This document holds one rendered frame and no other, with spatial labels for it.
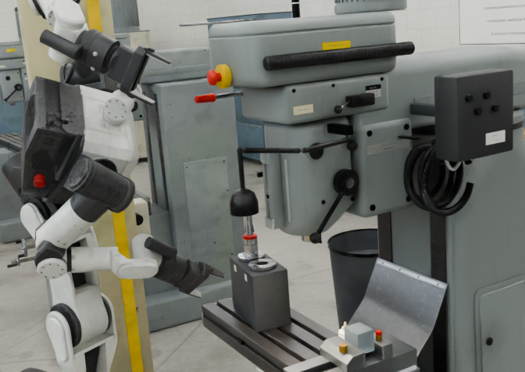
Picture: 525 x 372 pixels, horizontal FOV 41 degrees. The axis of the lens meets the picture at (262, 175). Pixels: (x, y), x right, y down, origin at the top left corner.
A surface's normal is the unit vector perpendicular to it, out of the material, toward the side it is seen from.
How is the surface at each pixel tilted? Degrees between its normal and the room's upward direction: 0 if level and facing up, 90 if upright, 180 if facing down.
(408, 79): 90
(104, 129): 46
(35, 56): 90
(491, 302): 89
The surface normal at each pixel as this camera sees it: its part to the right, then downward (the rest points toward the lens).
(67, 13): 0.36, -0.75
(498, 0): -0.86, 0.17
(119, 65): -0.16, 0.22
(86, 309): 0.74, -0.19
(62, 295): -0.61, 0.22
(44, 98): 0.56, -0.62
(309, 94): 0.51, 0.15
